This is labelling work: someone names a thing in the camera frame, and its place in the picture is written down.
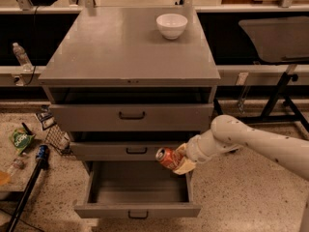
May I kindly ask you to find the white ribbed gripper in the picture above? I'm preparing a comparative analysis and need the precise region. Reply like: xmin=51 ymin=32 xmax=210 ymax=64
xmin=173 ymin=130 xmax=226 ymax=175

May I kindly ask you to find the red coke can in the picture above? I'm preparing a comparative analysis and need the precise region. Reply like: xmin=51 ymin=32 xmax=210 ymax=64
xmin=155 ymin=147 xmax=183 ymax=170

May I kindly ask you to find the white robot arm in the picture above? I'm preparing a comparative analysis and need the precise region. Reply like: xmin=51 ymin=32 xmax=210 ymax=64
xmin=176 ymin=115 xmax=309 ymax=232

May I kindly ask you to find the grey top drawer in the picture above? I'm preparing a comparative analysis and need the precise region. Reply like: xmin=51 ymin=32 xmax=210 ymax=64
xmin=50 ymin=104 xmax=213 ymax=131

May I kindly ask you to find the grey open bottom drawer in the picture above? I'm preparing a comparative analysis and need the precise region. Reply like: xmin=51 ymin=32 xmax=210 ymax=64
xmin=74 ymin=160 xmax=201 ymax=219

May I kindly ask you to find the grey metal drawer cabinet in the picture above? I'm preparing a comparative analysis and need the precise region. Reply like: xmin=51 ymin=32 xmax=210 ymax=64
xmin=38 ymin=6 xmax=222 ymax=174

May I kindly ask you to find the grey middle drawer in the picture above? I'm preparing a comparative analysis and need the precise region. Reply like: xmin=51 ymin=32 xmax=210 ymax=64
xmin=70 ymin=141 xmax=182 ymax=161

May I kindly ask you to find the checkered snack bag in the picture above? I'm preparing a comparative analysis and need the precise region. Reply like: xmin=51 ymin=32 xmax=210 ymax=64
xmin=36 ymin=112 xmax=71 ymax=156

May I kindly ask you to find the white ceramic bowl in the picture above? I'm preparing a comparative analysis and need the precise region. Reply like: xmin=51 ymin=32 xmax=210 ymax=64
xmin=156 ymin=14 xmax=188 ymax=40

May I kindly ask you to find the black pole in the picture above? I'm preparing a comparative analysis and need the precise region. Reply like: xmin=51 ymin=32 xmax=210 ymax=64
xmin=6 ymin=159 xmax=44 ymax=232

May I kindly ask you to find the black folding stand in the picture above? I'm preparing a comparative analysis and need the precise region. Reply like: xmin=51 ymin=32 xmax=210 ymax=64
xmin=212 ymin=15 xmax=309 ymax=154

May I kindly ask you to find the green chip bag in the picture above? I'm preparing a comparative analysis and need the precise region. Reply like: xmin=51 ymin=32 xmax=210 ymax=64
xmin=10 ymin=128 xmax=35 ymax=155

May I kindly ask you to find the clear bottle on floor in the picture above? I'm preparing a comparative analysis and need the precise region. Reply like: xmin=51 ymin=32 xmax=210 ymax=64
xmin=8 ymin=155 xmax=27 ymax=177

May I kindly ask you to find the clear plastic water bottle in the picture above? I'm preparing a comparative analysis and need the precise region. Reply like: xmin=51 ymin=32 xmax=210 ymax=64
xmin=13 ymin=43 xmax=33 ymax=73

